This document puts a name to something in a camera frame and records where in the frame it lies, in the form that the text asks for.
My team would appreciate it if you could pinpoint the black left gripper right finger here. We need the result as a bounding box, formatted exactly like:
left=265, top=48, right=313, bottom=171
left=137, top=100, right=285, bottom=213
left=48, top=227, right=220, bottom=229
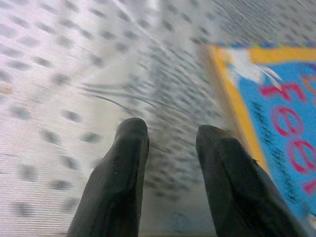
left=196, top=124, right=308, bottom=237

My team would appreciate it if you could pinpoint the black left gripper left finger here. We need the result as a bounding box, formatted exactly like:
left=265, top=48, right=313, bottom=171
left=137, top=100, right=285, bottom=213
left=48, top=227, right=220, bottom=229
left=66, top=117, right=150, bottom=237

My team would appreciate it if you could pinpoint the blue yellow children's picture book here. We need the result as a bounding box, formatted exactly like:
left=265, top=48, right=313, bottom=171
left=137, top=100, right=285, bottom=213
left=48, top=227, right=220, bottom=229
left=203, top=43, right=316, bottom=237

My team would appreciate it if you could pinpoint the white patterned mattress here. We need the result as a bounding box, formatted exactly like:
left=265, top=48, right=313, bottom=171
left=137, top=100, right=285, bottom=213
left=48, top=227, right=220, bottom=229
left=0, top=0, right=316, bottom=237

